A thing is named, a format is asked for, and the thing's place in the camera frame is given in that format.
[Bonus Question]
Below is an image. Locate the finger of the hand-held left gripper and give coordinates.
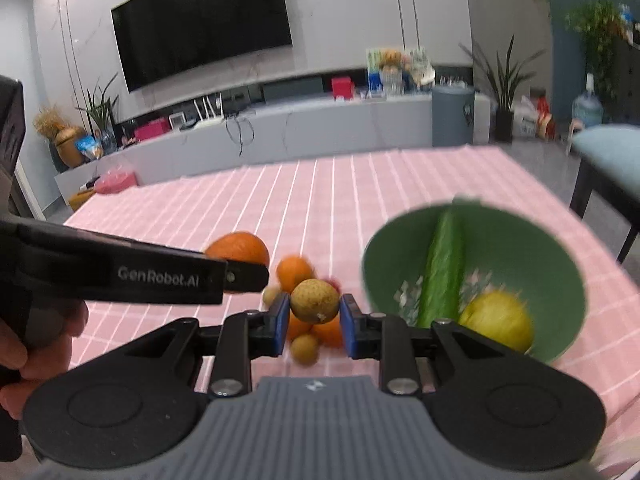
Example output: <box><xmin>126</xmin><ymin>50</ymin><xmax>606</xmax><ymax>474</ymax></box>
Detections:
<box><xmin>209</xmin><ymin>254</ymin><xmax>271</xmax><ymax>294</ymax></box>

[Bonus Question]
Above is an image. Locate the pink bag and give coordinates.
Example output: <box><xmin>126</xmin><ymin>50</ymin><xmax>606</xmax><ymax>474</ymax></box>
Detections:
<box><xmin>93</xmin><ymin>169</ymin><xmax>139</xmax><ymax>195</ymax></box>

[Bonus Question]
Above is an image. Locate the large orange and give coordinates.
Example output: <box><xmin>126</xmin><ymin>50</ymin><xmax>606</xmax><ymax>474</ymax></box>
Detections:
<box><xmin>205</xmin><ymin>231</ymin><xmax>271</xmax><ymax>294</ymax></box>

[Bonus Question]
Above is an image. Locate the pink box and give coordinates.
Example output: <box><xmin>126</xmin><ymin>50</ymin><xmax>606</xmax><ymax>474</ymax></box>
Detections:
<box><xmin>133</xmin><ymin>117</ymin><xmax>170</xmax><ymax>142</ymax></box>

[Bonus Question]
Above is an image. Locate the person's left hand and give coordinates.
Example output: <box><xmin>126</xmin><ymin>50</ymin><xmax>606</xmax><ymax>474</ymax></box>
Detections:
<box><xmin>0</xmin><ymin>301</ymin><xmax>90</xmax><ymax>422</ymax></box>

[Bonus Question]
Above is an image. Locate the brown teddy bear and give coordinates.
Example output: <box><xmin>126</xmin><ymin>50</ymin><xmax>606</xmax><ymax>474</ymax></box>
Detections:
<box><xmin>378</xmin><ymin>50</ymin><xmax>406</xmax><ymax>73</ymax></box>

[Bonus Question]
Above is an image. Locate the leafy green houseplant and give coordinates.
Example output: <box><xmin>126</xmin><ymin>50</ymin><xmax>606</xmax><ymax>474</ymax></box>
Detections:
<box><xmin>565</xmin><ymin>0</ymin><xmax>627</xmax><ymax>102</ymax></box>

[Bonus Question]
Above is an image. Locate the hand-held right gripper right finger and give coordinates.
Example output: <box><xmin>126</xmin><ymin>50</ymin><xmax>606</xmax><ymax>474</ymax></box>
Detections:
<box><xmin>339</xmin><ymin>292</ymin><xmax>507</xmax><ymax>397</ymax></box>

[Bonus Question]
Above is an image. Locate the grey television cabinet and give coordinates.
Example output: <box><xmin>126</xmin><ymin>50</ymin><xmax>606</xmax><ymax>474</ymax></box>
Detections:
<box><xmin>54</xmin><ymin>94</ymin><xmax>434</xmax><ymax>207</ymax></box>

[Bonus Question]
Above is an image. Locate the potted green plant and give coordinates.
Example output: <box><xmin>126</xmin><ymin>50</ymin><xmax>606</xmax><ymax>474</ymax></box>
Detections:
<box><xmin>75</xmin><ymin>72</ymin><xmax>122</xmax><ymax>157</ymax></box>

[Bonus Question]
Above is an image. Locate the green cucumber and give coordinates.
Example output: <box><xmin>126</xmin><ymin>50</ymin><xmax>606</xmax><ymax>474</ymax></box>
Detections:
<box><xmin>417</xmin><ymin>197</ymin><xmax>467</xmax><ymax>330</ymax></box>

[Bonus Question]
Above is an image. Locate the blue water bottle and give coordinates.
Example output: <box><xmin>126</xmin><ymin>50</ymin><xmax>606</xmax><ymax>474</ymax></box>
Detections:
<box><xmin>571</xmin><ymin>73</ymin><xmax>605</xmax><ymax>130</ymax></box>

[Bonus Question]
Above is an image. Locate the black wall television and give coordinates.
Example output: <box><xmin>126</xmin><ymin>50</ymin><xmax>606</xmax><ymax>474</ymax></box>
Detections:
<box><xmin>110</xmin><ymin>0</ymin><xmax>294</xmax><ymax>94</ymax></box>

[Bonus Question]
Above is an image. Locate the black chair with blue cushion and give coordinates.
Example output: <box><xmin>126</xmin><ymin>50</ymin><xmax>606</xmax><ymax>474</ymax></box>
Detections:
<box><xmin>569</xmin><ymin>124</ymin><xmax>640</xmax><ymax>264</ymax></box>

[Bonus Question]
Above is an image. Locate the red box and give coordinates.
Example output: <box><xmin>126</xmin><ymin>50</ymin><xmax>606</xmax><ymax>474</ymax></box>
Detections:
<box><xmin>330</xmin><ymin>75</ymin><xmax>355</xmax><ymax>101</ymax></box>

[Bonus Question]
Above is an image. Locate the black cable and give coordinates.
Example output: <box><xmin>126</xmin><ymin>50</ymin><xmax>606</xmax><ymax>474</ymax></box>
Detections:
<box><xmin>224</xmin><ymin>109</ymin><xmax>257</xmax><ymax>157</ymax></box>

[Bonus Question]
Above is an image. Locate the dark cabinet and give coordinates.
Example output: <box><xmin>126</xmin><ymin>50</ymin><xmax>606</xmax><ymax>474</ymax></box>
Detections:
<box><xmin>609</xmin><ymin>35</ymin><xmax>640</xmax><ymax>126</ymax></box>

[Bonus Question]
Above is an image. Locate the potted snake plant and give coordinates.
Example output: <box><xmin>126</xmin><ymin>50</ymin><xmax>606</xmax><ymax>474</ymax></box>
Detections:
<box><xmin>459</xmin><ymin>35</ymin><xmax>547</xmax><ymax>144</ymax></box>

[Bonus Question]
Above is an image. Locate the white router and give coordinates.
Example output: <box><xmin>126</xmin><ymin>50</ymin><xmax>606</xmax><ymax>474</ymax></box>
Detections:
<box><xmin>192</xmin><ymin>93</ymin><xmax>225</xmax><ymax>124</ymax></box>

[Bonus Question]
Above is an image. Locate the grey trash can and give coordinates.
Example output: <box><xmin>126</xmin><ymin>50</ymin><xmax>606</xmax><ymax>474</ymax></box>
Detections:
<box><xmin>430</xmin><ymin>85</ymin><xmax>475</xmax><ymax>149</ymax></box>

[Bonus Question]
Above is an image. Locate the yellow-green guava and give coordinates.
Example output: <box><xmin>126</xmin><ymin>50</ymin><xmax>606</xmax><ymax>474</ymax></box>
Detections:
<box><xmin>458</xmin><ymin>290</ymin><xmax>535</xmax><ymax>354</ymax></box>

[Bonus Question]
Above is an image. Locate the pink checked tablecloth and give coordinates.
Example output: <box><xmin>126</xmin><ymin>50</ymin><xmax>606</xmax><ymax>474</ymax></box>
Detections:
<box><xmin>64</xmin><ymin>143</ymin><xmax>640</xmax><ymax>466</ymax></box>

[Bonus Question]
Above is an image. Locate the green bowl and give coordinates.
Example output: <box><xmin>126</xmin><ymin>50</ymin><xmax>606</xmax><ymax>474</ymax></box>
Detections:
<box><xmin>361</xmin><ymin>199</ymin><xmax>586</xmax><ymax>365</ymax></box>

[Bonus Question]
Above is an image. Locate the red and brown bag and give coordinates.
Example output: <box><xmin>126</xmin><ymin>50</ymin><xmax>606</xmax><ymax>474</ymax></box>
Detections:
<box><xmin>535</xmin><ymin>98</ymin><xmax>557</xmax><ymax>141</ymax></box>

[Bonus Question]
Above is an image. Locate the white plastic bag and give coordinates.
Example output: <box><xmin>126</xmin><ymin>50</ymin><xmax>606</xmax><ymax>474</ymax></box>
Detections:
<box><xmin>512</xmin><ymin>95</ymin><xmax>539</xmax><ymax>138</ymax></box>

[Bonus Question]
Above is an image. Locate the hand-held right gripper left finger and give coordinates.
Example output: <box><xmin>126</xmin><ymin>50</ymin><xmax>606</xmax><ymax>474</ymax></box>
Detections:
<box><xmin>119</xmin><ymin>292</ymin><xmax>292</xmax><ymax>398</ymax></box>

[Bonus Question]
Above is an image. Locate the brown vase with dried plant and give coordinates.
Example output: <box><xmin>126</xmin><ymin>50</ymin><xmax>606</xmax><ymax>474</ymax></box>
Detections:
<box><xmin>32</xmin><ymin>104</ymin><xmax>90</xmax><ymax>169</ymax></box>

